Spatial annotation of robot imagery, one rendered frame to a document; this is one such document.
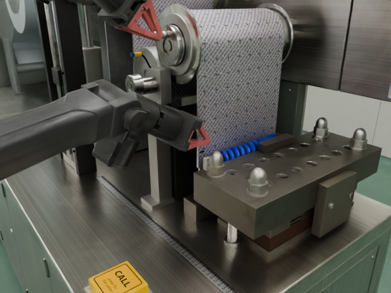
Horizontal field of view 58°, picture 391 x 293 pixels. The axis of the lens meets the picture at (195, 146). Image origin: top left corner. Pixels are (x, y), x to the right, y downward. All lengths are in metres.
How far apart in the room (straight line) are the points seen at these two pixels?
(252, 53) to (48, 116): 0.45
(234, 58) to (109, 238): 0.43
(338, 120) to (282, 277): 3.08
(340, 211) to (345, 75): 0.29
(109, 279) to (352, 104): 3.17
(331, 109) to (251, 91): 2.93
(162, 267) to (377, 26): 0.61
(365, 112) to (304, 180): 2.87
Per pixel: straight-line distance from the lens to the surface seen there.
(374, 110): 3.48
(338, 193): 0.73
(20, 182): 1.01
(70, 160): 1.04
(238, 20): 0.74
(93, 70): 1.38
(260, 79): 0.79
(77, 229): 0.78
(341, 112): 3.63
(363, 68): 0.83
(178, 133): 0.63
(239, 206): 0.59
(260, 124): 0.82
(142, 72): 0.83
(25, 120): 0.45
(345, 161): 0.77
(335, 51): 0.86
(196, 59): 0.66
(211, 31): 0.68
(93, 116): 0.48
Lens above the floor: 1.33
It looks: 22 degrees down
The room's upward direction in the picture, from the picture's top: straight up
